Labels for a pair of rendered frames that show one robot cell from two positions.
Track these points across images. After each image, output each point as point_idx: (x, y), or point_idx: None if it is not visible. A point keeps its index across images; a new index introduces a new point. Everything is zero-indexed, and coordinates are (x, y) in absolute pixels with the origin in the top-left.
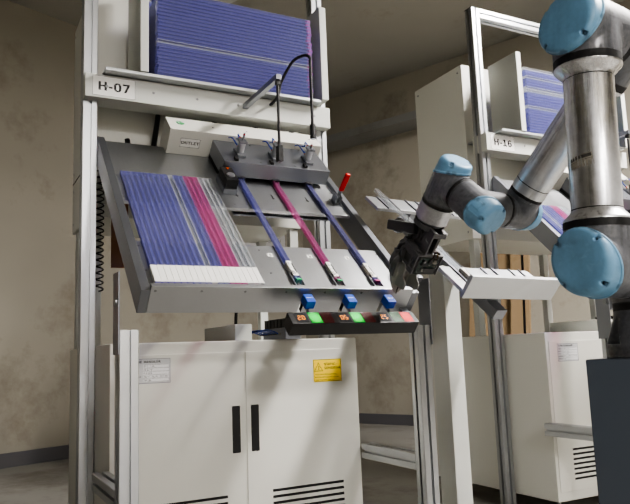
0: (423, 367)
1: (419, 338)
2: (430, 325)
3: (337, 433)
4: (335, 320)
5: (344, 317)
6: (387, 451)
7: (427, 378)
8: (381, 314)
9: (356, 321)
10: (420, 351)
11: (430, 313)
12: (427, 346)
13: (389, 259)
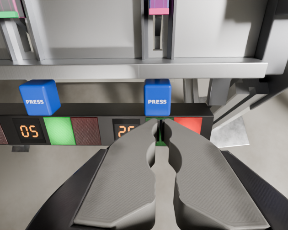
0: (217, 117)
1: (229, 103)
2: (269, 96)
3: (161, 41)
4: (9, 138)
5: (30, 132)
6: (184, 85)
7: (218, 119)
8: (123, 125)
9: (55, 143)
10: (221, 110)
11: (287, 87)
12: (239, 108)
13: (38, 211)
